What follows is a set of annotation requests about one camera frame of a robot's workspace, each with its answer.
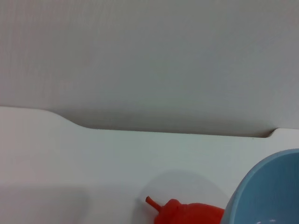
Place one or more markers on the blue ceramic bowl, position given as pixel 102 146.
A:
pixel 268 186

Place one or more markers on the red toy pepper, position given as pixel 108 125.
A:
pixel 187 213

